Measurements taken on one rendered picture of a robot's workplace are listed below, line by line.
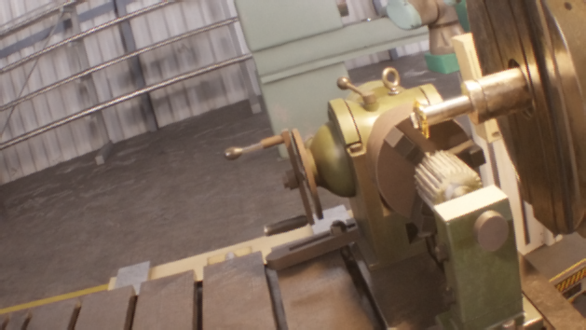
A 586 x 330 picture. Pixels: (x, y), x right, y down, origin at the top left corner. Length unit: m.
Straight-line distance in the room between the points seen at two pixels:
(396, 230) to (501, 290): 0.47
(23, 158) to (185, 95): 2.65
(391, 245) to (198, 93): 9.39
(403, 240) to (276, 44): 5.46
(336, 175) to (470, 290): 0.56
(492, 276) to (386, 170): 0.35
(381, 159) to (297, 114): 5.63
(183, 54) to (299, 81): 4.06
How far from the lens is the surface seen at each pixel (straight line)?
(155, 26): 10.78
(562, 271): 2.83
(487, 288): 1.13
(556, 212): 1.36
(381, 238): 1.54
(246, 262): 1.81
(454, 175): 1.18
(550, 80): 1.24
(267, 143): 1.62
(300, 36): 6.94
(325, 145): 1.59
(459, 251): 1.09
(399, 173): 1.37
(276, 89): 6.93
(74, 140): 11.12
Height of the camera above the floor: 1.59
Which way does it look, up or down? 14 degrees down
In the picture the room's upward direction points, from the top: 17 degrees counter-clockwise
